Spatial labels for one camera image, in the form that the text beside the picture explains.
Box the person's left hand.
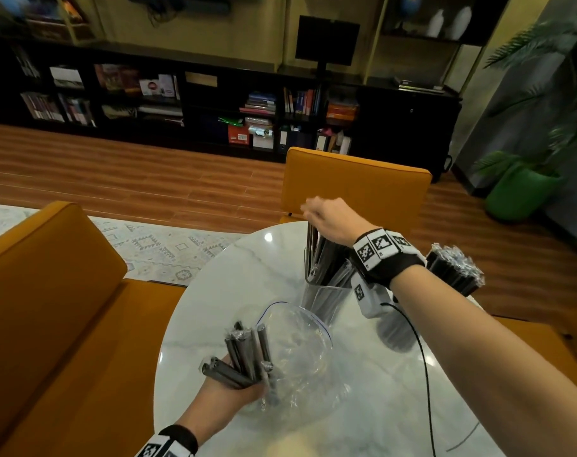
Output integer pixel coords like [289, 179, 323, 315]
[176, 354, 270, 447]

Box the person's right hand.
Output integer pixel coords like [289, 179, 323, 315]
[300, 195, 381, 249]

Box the square transparent container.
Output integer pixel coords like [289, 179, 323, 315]
[299, 246, 360, 328]

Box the round clear cup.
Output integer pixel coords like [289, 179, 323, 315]
[375, 303, 421, 354]

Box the bundle of black straws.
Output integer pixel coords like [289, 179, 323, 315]
[425, 242, 486, 298]

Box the person's right forearm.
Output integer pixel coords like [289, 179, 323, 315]
[389, 263, 577, 457]

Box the orange upholstered chair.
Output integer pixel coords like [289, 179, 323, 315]
[492, 301, 577, 401]
[0, 200, 188, 457]
[280, 147, 433, 235]

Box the right black marker wristband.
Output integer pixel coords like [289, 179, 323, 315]
[349, 228, 428, 290]

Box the black marker wristband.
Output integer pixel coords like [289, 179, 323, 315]
[135, 425, 199, 457]
[349, 228, 428, 290]

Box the left black marker wristband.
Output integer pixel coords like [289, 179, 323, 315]
[135, 425, 199, 457]

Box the stack of orange books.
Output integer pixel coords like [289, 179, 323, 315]
[326, 103, 360, 123]

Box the long black bookshelf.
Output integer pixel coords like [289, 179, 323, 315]
[0, 35, 463, 183]

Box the row of upright books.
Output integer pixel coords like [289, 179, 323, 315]
[283, 86, 322, 116]

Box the stack of flat books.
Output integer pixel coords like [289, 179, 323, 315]
[239, 92, 278, 116]

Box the stack of dark books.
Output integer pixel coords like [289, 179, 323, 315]
[395, 78, 447, 94]

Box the pale patterned rug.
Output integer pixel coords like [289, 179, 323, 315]
[0, 202, 247, 286]

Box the black monitor on stand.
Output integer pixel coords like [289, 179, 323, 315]
[295, 15, 361, 77]

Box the green plant pot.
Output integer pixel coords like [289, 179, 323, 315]
[484, 161, 564, 222]

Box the white tall vase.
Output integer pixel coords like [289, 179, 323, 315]
[448, 5, 473, 41]
[426, 9, 445, 39]

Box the magazine with face cover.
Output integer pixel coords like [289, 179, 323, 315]
[138, 74, 181, 98]

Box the blue globe ornament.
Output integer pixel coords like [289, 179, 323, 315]
[396, 0, 423, 20]

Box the green palm plant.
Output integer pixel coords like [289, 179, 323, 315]
[473, 8, 577, 178]

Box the white cover magazine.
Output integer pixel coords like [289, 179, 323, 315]
[49, 66, 85, 89]

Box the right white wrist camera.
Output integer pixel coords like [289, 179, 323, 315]
[353, 274, 399, 321]

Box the dark display shelf gold frame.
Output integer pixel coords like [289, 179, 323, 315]
[364, 0, 514, 87]

